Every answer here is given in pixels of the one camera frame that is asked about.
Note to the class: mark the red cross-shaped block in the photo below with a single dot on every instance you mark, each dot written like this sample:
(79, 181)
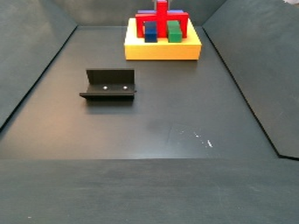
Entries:
(161, 16)

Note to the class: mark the yellow base board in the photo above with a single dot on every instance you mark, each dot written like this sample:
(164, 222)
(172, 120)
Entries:
(137, 50)

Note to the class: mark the green bar block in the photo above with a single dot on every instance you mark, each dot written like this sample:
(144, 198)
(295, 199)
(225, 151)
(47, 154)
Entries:
(173, 30)

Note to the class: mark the blue bar block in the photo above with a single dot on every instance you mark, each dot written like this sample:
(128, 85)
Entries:
(149, 32)

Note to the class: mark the purple cross-shaped block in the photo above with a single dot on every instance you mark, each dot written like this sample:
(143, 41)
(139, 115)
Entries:
(153, 11)

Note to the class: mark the black angle bracket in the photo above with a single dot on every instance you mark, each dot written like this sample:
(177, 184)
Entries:
(109, 83)

